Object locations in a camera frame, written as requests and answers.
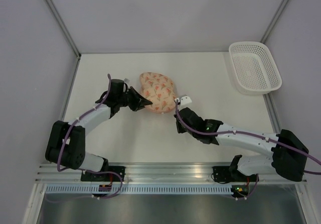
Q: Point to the left aluminium frame post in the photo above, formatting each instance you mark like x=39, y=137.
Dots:
x=56, y=15

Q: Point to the aluminium mounting rail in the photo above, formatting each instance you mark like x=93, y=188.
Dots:
x=139, y=173

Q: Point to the floral mesh laundry bag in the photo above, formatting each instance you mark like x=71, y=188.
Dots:
x=160, y=90

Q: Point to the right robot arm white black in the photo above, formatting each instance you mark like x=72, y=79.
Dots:
x=283, y=153

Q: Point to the white slotted cable duct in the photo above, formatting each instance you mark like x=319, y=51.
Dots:
x=139, y=189

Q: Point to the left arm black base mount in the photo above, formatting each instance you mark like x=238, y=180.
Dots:
x=114, y=174

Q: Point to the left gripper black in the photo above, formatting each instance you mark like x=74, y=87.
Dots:
x=139, y=102

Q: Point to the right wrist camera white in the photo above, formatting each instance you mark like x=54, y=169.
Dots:
x=183, y=101

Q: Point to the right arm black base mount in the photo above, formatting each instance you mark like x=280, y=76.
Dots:
x=222, y=175

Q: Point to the right aluminium frame post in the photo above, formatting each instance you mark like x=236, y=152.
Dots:
x=277, y=15

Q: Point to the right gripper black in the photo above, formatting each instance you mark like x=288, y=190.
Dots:
x=179, y=129

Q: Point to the white perforated plastic basket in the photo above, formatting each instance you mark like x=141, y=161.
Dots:
x=253, y=68

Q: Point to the aluminium frame post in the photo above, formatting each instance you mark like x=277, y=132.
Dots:
x=56, y=15
x=277, y=15

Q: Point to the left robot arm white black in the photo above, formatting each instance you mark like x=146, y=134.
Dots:
x=67, y=141

